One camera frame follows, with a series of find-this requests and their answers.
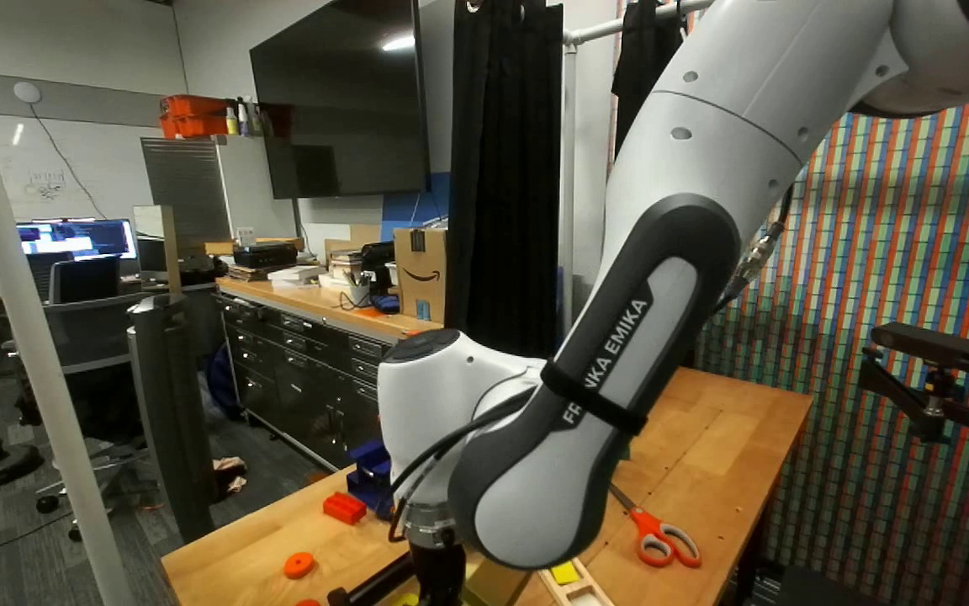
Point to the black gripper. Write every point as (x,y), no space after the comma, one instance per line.
(438,575)

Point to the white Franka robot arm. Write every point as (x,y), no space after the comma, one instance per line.
(674,223)

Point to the orange round wooden block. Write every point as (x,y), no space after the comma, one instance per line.
(307,600)
(302,564)

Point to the grey rolling board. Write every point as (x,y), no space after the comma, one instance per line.
(187,190)

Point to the orange rectangular brick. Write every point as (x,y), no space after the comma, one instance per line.
(344,508)

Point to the blue hex key holder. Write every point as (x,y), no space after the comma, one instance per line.
(367,483)

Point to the yellow wooden cube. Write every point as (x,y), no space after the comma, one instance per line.
(563,575)

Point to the black drawer cabinet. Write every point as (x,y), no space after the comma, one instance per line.
(293,373)

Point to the Amazon cardboard box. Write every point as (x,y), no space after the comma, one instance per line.
(423,274)

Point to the dark grey upright panel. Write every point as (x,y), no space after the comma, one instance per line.
(168,415)

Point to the black curtain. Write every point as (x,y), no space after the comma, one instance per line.
(501,170)

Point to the wooden plank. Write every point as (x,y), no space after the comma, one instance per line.
(174,255)

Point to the white pole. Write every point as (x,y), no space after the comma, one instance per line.
(26,315)

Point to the monitor with blue screen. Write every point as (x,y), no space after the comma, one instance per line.
(74,241)

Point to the orange storage box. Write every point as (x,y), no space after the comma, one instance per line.
(194,117)

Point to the multicoloured woven backdrop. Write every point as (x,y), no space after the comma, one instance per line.
(898,282)

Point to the black wall television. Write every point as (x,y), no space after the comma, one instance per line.
(337,104)

